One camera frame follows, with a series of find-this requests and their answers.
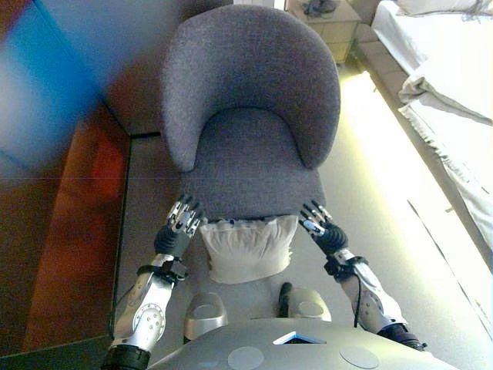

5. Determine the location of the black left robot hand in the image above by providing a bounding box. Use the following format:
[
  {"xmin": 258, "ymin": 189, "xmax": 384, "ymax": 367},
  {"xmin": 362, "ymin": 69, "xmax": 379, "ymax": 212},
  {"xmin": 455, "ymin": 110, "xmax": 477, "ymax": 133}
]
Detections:
[{"xmin": 153, "ymin": 194, "xmax": 205, "ymax": 257}]

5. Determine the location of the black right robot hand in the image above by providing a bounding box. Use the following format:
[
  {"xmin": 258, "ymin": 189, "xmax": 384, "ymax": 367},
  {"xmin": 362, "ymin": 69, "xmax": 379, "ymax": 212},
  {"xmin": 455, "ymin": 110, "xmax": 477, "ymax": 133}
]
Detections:
[{"xmin": 299, "ymin": 200, "xmax": 350, "ymax": 255}]

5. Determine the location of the white fringed cushion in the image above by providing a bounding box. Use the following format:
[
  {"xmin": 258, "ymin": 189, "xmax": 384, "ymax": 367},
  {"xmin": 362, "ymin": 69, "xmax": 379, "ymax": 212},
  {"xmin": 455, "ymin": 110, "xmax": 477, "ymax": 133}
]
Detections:
[{"xmin": 199, "ymin": 214, "xmax": 300, "ymax": 285}]

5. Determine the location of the silver right robot leg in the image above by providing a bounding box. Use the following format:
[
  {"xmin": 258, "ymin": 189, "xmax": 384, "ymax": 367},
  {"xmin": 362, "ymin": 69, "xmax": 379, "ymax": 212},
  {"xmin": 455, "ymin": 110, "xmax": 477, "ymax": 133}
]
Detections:
[{"xmin": 275, "ymin": 282, "xmax": 333, "ymax": 323}]

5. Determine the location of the silver robot leg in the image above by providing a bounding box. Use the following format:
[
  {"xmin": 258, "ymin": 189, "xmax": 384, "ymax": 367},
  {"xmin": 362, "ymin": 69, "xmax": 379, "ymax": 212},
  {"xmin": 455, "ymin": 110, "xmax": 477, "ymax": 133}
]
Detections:
[
  {"xmin": 183, "ymin": 291, "xmax": 228, "ymax": 344},
  {"xmin": 275, "ymin": 282, "xmax": 333, "ymax": 323}
]

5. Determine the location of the silver left robot leg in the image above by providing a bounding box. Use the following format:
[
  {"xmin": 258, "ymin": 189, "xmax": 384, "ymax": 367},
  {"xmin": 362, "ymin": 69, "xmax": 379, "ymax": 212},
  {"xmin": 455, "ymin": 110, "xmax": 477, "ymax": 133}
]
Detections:
[{"xmin": 183, "ymin": 291, "xmax": 228, "ymax": 344}]

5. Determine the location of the grey robot torso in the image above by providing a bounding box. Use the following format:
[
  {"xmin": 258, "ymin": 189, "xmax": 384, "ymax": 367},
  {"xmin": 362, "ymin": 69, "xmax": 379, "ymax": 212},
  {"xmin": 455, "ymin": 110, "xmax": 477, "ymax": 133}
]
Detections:
[{"xmin": 148, "ymin": 318, "xmax": 459, "ymax": 370}]

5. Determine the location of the dark glossy cabinet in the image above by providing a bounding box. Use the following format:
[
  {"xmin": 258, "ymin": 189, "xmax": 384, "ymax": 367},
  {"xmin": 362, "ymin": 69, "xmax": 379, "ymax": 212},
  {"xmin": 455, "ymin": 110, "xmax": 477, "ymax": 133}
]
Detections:
[{"xmin": 0, "ymin": 0, "xmax": 134, "ymax": 358}]

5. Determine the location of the cream fringed blanket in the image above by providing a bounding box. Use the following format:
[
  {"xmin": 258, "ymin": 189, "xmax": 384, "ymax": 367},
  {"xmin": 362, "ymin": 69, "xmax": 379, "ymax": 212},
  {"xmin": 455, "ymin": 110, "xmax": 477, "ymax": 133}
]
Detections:
[{"xmin": 398, "ymin": 57, "xmax": 493, "ymax": 255}]

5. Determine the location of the grey fabric armchair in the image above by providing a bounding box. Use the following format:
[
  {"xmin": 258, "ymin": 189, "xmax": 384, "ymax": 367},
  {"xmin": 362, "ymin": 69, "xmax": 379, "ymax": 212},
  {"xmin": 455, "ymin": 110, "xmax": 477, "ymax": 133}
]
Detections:
[{"xmin": 159, "ymin": 4, "xmax": 342, "ymax": 221}]

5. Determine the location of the white bed with linen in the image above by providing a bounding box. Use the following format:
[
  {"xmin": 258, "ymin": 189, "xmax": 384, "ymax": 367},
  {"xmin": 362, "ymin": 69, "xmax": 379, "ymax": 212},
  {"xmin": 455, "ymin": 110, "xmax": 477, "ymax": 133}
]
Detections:
[{"xmin": 356, "ymin": 38, "xmax": 493, "ymax": 336}]

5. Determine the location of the beige wooden nightstand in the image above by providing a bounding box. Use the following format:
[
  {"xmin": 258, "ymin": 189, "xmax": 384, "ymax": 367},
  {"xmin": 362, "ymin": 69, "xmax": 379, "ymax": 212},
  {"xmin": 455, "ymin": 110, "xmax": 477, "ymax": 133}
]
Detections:
[{"xmin": 287, "ymin": 0, "xmax": 363, "ymax": 65}]

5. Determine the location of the white bed mattress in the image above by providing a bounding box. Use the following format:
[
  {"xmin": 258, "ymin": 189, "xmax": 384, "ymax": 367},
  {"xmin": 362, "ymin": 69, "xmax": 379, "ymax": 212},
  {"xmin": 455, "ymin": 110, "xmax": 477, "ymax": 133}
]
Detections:
[{"xmin": 371, "ymin": 0, "xmax": 493, "ymax": 101}]

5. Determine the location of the dark metal table lamp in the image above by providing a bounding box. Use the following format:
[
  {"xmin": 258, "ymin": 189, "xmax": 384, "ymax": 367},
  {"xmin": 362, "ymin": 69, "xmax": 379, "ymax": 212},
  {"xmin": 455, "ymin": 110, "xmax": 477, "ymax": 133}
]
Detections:
[{"xmin": 302, "ymin": 0, "xmax": 337, "ymax": 17}]

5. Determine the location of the white bed pillow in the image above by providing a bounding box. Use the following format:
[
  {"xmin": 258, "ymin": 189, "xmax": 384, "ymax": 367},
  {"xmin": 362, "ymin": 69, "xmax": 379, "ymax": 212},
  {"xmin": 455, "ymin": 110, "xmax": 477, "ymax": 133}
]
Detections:
[{"xmin": 396, "ymin": 0, "xmax": 493, "ymax": 16}]

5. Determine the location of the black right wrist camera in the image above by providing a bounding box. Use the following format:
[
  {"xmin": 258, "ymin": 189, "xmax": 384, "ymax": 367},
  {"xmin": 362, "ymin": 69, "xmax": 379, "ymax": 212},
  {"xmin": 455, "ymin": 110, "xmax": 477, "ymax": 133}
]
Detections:
[{"xmin": 323, "ymin": 257, "xmax": 347, "ymax": 281}]

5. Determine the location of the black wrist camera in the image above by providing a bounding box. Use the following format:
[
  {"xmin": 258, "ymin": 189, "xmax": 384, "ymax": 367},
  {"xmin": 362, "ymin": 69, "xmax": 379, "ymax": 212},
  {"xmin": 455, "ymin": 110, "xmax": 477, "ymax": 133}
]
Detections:
[
  {"xmin": 323, "ymin": 257, "xmax": 347, "ymax": 281},
  {"xmin": 163, "ymin": 257, "xmax": 189, "ymax": 282}
]

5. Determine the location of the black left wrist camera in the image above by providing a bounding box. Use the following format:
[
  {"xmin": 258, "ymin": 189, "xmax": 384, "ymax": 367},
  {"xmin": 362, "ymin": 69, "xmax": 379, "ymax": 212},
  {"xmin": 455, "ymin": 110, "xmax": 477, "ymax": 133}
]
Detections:
[{"xmin": 163, "ymin": 257, "xmax": 189, "ymax": 282}]

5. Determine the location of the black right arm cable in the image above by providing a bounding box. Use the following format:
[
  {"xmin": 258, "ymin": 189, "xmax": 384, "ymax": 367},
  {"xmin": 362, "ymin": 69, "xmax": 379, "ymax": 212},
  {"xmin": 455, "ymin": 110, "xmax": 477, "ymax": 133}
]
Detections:
[{"xmin": 353, "ymin": 279, "xmax": 364, "ymax": 329}]

